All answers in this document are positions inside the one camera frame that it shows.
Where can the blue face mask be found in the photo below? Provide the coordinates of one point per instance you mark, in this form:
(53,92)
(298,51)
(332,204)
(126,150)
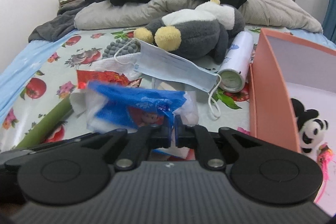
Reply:
(160,64)

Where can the light blue bed sheet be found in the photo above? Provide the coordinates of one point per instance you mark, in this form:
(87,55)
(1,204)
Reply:
(23,67)

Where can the grey duvet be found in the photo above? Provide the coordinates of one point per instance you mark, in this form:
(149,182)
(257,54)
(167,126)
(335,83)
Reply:
(277,13)

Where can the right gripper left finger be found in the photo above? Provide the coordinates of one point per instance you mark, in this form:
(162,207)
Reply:
(141,143)

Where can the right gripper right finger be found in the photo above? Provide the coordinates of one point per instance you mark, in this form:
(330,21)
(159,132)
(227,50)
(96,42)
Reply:
(198,138)

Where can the white spray can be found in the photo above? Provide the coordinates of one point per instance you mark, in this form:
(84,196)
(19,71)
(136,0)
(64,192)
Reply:
(234,69)

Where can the small panda plush toy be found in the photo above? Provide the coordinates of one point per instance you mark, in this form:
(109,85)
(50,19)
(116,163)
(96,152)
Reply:
(311,128)

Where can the large penguin plush toy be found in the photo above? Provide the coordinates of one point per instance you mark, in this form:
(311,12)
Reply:
(208,29)

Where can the blue tissue pack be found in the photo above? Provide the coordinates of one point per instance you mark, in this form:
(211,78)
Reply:
(106,107)

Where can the white sock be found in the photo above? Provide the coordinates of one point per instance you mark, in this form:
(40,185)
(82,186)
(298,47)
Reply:
(123,65)

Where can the red packet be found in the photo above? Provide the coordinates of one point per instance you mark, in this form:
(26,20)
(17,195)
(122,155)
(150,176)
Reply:
(107,77)

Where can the green plush toothbrush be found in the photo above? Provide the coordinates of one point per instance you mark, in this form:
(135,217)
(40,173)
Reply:
(42,129)

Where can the dark grey blanket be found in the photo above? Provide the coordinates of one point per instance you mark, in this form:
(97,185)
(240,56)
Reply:
(61,25)

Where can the cardboard box nightstand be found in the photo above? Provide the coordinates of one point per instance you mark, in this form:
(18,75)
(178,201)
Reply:
(62,3)

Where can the orange cardboard box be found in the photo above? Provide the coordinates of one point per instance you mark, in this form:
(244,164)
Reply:
(287,67)

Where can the floral plastic table cover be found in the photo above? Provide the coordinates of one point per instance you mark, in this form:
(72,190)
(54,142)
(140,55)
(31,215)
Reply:
(44,74)

